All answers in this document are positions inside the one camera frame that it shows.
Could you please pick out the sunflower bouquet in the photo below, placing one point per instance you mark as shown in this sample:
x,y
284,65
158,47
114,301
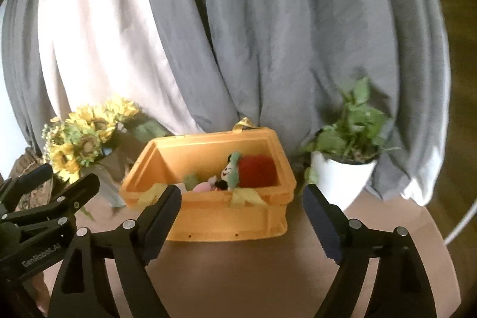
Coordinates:
x,y
89,124

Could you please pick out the white plant pot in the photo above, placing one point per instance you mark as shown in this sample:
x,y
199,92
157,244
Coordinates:
x,y
343,180

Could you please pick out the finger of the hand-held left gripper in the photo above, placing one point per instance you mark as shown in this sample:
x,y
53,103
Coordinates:
x,y
67,200
26,182

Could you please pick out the grey curtain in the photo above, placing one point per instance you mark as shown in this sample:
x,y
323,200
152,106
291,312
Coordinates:
x,y
261,23

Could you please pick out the green frog toy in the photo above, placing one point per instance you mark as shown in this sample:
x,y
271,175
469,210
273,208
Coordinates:
x,y
192,180

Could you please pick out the purple fuzzy towel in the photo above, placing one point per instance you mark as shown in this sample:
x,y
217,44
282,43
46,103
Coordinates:
x,y
203,187

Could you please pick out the orange plastic basket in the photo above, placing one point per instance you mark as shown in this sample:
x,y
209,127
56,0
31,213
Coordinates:
x,y
223,221

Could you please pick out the grey ribbed vase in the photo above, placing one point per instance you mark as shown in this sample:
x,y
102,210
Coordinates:
x,y
108,180

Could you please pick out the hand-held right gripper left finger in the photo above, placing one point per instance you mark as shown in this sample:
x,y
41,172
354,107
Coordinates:
x,y
164,217

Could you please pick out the brown woven basket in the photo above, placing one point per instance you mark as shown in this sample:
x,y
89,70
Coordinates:
x,y
41,191

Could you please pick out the green potted plant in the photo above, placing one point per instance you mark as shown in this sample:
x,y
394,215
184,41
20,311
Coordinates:
x,y
354,128

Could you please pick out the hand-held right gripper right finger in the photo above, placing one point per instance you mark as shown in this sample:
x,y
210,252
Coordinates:
x,y
320,225

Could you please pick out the red strawberry plush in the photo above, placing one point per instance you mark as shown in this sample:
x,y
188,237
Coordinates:
x,y
257,171

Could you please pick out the white curtain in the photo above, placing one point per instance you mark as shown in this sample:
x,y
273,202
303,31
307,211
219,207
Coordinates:
x,y
104,23

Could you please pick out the mouse plush toy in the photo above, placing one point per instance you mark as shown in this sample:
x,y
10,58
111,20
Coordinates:
x,y
226,172

